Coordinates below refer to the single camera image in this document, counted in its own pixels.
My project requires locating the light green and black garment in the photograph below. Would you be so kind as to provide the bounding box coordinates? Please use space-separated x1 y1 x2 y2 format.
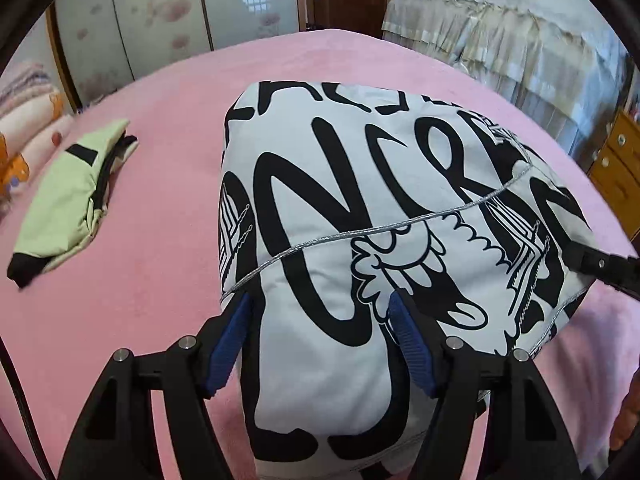
7 120 139 289

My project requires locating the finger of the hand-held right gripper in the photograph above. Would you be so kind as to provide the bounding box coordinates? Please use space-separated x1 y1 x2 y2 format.
565 241 640 302

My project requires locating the bed with beige ruffled cover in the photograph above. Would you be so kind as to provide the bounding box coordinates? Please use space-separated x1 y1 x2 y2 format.
382 0 640 161

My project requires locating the floral sliding door wardrobe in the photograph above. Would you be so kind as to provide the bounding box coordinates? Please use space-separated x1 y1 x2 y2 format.
47 0 302 111

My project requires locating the wooden drawer cabinet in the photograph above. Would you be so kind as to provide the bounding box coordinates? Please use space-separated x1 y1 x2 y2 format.
589 109 640 243

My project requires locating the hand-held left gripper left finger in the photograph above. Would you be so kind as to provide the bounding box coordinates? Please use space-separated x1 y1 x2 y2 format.
57 292 253 480

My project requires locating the person's right hand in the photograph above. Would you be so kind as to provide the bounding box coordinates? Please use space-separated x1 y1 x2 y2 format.
610 392 640 453

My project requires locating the black and white printed jacket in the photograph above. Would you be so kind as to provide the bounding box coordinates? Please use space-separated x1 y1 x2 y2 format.
219 80 596 480

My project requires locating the pink bed blanket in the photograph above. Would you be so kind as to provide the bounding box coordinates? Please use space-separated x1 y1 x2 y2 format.
0 29 640 480

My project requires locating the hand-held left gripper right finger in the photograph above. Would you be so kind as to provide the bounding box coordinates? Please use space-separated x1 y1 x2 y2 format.
389 292 583 480

